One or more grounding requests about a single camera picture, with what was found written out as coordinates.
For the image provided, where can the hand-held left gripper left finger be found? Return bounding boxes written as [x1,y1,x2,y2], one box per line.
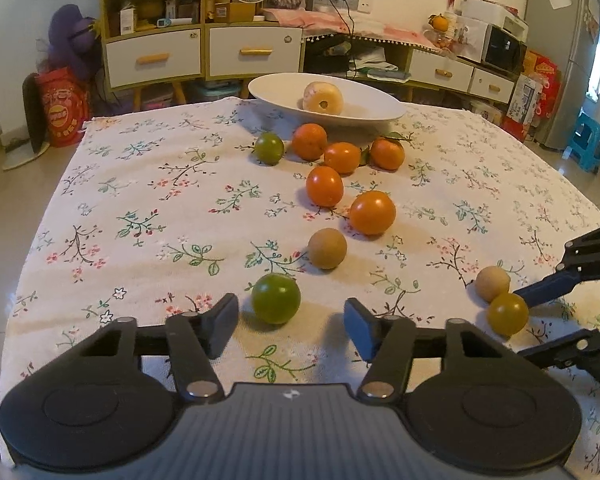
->
[77,293,240,401]

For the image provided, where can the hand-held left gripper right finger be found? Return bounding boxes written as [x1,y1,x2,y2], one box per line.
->
[343,297,518,403]

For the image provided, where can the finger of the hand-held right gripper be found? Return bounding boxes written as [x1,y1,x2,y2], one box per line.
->
[517,311,600,393]
[512,220,600,307]

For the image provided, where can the brown longan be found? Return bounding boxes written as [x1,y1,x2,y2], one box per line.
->
[474,266,511,304]
[307,228,348,270]

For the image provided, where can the orange tomato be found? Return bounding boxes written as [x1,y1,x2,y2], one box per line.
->
[349,190,397,236]
[306,165,345,208]

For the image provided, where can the leafy orange mandarin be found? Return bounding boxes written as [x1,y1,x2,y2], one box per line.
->
[369,131,415,171]

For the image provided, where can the rough orange mandarin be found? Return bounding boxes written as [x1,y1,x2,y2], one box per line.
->
[292,123,328,162]

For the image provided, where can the white ribbed plate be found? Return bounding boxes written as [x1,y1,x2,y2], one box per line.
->
[248,73,406,128]

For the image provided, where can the floral tablecloth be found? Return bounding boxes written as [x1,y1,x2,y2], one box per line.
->
[0,97,600,480]

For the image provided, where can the blue plastic stool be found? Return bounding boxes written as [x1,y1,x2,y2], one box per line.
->
[565,111,600,173]

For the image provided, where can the smooth orange mandarin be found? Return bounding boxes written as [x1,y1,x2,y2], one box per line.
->
[323,142,362,175]

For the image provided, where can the white printed carton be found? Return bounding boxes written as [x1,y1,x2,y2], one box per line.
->
[502,74,541,128]

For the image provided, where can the red gift boxes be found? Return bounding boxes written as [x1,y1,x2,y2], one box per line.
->
[522,50,563,121]

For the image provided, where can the white low cabinet drawer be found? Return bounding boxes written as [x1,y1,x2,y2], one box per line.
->
[470,67,517,103]
[409,50,475,93]

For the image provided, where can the clear storage bin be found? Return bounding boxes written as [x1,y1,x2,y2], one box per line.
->
[187,80,241,106]

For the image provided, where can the silver refrigerator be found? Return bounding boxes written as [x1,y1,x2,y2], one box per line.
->
[522,0,600,151]

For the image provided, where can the yellow apple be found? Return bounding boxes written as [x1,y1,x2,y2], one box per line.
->
[302,81,344,115]

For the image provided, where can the black microwave oven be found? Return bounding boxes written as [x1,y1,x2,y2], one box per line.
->
[481,24,528,78]

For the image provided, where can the red printed bag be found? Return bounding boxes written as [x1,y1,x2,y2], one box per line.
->
[34,66,91,148]

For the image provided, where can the low yellow cabinet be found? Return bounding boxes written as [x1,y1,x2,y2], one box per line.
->
[302,35,518,107]

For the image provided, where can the black bag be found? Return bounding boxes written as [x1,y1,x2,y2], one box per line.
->
[304,40,353,75]

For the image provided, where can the black board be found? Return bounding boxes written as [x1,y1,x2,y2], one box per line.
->
[21,72,51,156]

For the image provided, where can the white appliance box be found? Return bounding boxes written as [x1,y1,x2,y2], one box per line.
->
[460,0,530,36]

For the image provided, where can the yellow shelf cabinet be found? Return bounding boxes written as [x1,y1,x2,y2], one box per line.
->
[99,0,306,107]

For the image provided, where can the pink tasselled cloth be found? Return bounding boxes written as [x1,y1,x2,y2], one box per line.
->
[265,7,448,51]

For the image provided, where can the purple plush toy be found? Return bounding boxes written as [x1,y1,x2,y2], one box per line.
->
[45,4,103,83]

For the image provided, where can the white wall socket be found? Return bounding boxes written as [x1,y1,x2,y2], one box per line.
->
[316,0,371,15]

